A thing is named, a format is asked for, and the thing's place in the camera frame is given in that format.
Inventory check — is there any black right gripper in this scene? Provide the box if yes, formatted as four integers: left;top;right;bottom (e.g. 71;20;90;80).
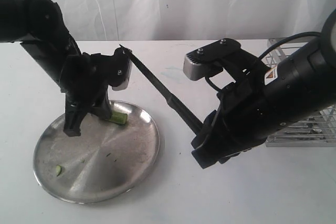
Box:
191;49;281;169

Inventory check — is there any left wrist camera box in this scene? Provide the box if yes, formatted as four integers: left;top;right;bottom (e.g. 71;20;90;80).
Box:
106;46;132;91

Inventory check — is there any round steel plate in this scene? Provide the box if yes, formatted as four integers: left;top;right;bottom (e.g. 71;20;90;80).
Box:
33;101;161;204

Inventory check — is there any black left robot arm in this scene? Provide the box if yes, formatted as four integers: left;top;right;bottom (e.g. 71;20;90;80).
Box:
1;0;112;137

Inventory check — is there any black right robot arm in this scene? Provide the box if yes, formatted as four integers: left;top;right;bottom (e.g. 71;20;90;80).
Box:
192;13;335;168

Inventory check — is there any green cucumber piece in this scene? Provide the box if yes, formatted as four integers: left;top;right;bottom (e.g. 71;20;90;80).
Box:
107;111;128;125

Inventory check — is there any steel wire utensil rack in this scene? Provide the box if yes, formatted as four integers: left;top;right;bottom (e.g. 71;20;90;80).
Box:
263;37;335;147

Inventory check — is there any white backdrop curtain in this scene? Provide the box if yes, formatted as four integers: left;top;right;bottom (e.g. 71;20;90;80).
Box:
52;0;335;41

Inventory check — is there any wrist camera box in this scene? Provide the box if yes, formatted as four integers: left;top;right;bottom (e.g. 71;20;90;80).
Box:
106;46;132;91
183;38;241;81

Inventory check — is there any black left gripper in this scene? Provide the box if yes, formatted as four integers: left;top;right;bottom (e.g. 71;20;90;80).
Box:
59;52;112;137

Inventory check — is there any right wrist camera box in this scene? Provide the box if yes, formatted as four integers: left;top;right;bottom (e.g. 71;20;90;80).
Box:
183;38;241;81

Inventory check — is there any black kitchen knife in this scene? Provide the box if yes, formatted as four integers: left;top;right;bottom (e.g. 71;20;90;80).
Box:
120;44;203;135

